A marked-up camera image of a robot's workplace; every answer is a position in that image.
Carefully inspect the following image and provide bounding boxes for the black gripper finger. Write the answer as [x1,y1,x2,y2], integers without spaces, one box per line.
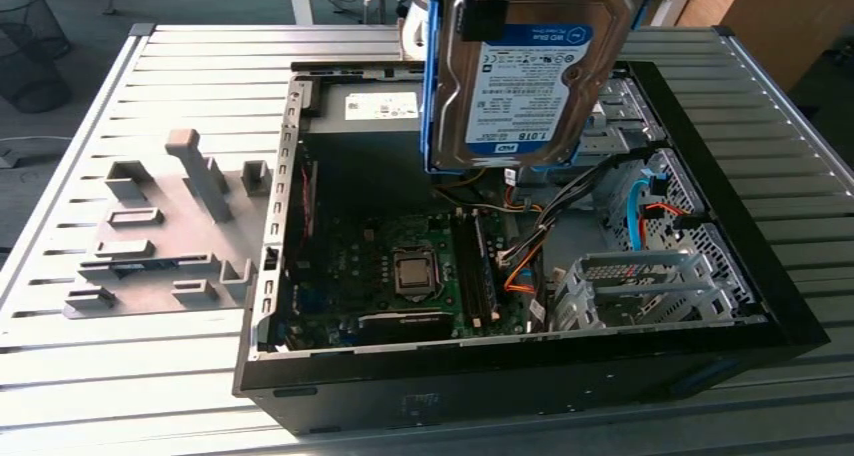
[458,0,520,42]

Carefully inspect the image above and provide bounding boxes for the hard disk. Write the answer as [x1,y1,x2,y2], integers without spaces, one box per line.
[419,0,666,175]

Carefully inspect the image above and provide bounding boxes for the orange wire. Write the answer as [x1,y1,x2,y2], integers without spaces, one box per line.
[637,203,709,252]
[504,255,540,295]

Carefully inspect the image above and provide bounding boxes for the silver disk bay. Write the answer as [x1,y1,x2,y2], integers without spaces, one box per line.
[550,248,742,332]

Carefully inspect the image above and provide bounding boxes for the metal optical drive cage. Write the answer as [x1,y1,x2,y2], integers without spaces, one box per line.
[520,65,669,187]

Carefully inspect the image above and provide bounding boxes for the grey power supply unit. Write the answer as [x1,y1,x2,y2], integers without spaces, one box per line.
[307,79,429,197]

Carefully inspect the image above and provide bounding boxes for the black RAM stick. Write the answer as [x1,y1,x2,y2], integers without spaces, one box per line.
[470,208,504,322]

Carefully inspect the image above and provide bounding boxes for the silver CPU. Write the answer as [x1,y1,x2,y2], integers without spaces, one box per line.
[397,256,434,286]

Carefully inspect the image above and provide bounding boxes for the green motherboard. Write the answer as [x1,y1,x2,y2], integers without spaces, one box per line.
[286,210,536,350]

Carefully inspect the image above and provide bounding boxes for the CPU socket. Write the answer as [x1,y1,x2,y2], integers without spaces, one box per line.
[389,245,446,302]

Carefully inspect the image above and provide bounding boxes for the black graphics card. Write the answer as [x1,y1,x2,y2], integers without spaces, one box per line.
[357,310,456,342]

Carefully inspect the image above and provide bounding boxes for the grey parts rack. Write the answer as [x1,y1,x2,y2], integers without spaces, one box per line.
[63,128,275,321]

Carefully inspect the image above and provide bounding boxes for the black mesh waste bin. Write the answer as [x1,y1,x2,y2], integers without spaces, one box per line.
[0,0,75,115]

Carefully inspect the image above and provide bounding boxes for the black PC case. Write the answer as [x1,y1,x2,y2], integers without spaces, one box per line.
[231,60,832,436]

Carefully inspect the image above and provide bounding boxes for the black cable bundle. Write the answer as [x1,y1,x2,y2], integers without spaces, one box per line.
[497,148,653,267]

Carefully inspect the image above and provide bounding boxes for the blue flat wire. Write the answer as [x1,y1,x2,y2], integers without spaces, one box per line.
[626,168,669,252]

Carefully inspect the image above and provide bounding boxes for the white floor cable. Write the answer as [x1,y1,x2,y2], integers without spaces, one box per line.
[0,134,73,145]

